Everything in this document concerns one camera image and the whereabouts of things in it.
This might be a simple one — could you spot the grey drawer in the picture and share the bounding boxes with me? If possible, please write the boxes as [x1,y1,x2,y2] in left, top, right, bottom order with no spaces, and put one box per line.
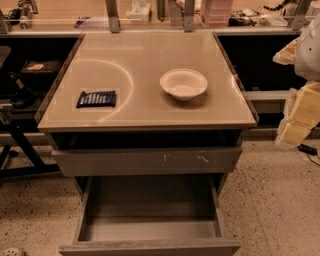
[59,175,240,256]
[50,130,244,178]

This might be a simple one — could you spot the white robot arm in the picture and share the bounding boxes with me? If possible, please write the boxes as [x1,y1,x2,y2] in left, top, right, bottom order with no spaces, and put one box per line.
[273,14,320,150]

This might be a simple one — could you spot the grey top drawer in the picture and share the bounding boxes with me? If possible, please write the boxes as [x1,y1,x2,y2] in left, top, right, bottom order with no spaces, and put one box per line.
[50,130,244,178]

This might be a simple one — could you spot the white paper bowl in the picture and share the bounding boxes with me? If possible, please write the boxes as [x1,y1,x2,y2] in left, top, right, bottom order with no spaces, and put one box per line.
[160,69,208,101]

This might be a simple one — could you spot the pink plastic crate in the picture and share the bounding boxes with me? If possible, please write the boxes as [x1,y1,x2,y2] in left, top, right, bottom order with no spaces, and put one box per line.
[200,0,233,27]

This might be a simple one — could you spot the grey cabinet with beige top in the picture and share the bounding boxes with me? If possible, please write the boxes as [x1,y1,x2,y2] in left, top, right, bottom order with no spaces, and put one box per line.
[37,32,257,188]

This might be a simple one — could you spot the white box on shelf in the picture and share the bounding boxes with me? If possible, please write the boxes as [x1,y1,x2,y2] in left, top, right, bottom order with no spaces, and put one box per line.
[130,0,151,23]

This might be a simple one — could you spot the dark blue snack packet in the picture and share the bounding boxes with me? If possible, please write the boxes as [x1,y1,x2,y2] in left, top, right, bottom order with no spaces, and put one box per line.
[76,91,116,108]

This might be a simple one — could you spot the dark box with label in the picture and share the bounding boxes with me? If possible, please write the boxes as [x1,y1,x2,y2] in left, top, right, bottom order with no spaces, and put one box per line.
[21,60,62,79]

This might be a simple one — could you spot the white shoe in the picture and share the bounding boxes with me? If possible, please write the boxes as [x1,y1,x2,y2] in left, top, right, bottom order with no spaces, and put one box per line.
[0,248,25,256]

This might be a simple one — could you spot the black power adapter with cable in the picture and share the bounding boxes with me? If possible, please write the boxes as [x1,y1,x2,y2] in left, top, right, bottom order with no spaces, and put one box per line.
[298,144,318,164]

